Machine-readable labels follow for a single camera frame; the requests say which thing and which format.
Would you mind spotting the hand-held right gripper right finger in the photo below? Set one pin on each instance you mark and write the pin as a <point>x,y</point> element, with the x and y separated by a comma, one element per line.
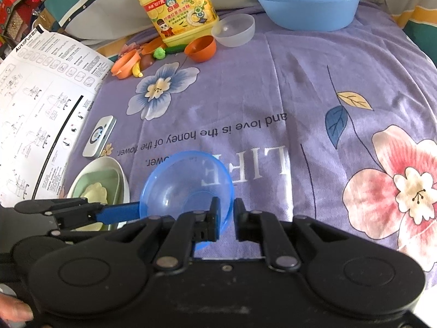
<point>239,222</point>

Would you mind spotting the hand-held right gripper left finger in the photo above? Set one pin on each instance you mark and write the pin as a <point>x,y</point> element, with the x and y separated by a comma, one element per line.
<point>211,225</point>

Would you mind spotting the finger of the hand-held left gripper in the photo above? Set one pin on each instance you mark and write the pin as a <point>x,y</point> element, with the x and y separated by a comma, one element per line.
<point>119,211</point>
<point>85,235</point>

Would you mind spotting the yellow flower-shaped plate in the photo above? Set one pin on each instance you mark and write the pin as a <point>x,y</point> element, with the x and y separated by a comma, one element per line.
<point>94,193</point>

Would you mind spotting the green square plate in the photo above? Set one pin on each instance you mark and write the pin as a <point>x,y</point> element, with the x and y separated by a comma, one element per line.
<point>99,176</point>

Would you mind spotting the blue transparent bowl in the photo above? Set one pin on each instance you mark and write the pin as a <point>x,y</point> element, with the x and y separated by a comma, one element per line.
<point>177,184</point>

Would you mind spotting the white oval plate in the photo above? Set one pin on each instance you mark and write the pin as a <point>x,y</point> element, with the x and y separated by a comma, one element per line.
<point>102,160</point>

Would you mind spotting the person's left hand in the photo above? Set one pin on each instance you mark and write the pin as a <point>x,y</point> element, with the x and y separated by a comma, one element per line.
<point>15,309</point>

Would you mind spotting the white rectangular electronic device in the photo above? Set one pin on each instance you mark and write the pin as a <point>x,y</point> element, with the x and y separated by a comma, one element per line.
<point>99,136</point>

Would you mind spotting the white printed instruction sheet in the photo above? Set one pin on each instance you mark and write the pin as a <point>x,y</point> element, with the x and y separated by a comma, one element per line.
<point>41,109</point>

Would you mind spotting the purple floral printed blanket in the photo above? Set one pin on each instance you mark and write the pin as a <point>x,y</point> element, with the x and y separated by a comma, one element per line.
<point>290,92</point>

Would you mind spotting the yellow toy banana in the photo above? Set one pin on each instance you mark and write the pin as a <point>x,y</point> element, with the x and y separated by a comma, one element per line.
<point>136,70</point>

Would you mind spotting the light orange plastic bowl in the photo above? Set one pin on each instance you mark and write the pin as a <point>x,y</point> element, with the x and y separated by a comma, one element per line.
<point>124,63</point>

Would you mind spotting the brown toy vegetable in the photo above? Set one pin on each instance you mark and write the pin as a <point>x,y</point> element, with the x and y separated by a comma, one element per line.
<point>147,62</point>

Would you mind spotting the bright green toy vegetable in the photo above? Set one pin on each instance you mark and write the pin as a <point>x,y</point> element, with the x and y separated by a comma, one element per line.
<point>158,53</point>

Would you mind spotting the orange shallow plastic dish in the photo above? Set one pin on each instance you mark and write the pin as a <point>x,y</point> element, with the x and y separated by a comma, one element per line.
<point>153,45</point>

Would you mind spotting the dark green toy cucumber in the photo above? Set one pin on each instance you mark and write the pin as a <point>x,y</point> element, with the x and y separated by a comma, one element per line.
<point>176,49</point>

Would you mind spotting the small dark orange bowl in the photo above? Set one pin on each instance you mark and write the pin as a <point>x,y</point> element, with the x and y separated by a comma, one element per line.
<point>201,49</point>

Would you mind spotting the clear plastic bowl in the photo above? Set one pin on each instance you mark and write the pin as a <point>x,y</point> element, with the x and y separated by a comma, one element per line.
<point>235,32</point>

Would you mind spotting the yellow detergent pump bottle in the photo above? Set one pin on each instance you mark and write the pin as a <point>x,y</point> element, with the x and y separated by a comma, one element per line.
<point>177,13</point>

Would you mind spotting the large blue plastic basin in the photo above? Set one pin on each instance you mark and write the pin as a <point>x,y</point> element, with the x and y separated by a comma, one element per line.
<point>307,10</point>

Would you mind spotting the red printed boxes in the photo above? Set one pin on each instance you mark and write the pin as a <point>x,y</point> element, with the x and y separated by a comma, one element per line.
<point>13,0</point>

